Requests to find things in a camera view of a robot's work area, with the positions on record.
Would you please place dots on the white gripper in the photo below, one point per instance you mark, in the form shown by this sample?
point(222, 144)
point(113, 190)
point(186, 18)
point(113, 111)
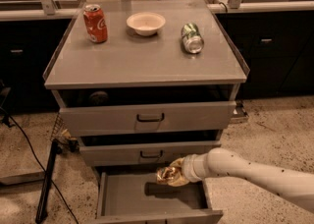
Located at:
point(189, 170)

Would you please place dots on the orange can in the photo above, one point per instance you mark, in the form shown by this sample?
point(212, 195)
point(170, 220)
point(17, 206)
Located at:
point(168, 176)

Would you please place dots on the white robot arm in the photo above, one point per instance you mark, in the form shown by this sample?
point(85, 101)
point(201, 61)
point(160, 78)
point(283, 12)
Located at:
point(293, 186)

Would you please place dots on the grey middle drawer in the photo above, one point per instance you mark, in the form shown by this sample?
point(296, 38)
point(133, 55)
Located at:
point(145, 148)

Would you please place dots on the grey drawer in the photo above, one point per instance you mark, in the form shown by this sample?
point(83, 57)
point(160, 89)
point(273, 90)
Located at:
point(145, 148)
point(131, 195)
point(159, 109)

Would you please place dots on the grey bottom drawer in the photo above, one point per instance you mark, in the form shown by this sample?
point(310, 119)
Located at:
point(131, 195)

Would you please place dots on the grey drawer cabinet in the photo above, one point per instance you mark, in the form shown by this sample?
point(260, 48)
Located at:
point(127, 59)

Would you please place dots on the grey top drawer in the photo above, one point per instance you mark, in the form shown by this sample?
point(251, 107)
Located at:
point(159, 109)

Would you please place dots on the round dark object in drawer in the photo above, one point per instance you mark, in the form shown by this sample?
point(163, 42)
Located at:
point(98, 98)

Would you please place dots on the green soda can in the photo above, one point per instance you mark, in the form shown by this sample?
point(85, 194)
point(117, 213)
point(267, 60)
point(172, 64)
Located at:
point(192, 39)

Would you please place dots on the red soda can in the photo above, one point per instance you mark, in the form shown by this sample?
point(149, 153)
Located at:
point(95, 23)

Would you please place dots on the black metal bar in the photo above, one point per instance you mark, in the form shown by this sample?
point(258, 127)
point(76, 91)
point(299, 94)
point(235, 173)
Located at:
point(41, 213)

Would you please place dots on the white bowl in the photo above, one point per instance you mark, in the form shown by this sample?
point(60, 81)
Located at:
point(146, 23)

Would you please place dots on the small wire cart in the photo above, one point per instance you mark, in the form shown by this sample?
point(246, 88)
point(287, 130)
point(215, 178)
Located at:
point(62, 136)

